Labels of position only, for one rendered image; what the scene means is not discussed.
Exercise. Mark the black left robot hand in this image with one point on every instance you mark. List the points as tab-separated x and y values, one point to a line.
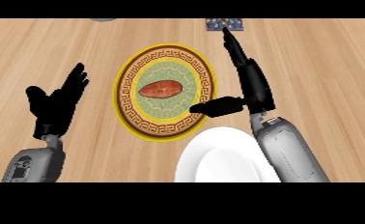
58	105

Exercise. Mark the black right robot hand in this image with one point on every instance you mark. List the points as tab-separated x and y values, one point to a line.
255	86

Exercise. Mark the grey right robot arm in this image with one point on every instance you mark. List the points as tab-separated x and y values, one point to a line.
287	150

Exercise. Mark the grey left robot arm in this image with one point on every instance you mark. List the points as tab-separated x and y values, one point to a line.
36	163

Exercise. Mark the yellow patterned plate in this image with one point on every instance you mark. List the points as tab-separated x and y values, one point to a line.
165	92

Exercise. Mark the brown sweet potato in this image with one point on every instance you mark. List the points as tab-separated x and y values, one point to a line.
160	89

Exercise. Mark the white plate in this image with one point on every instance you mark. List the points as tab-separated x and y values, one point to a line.
224	157

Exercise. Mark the dark blue patterned box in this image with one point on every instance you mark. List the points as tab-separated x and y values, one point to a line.
224	24

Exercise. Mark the grey round object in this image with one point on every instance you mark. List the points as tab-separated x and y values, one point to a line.
102	19

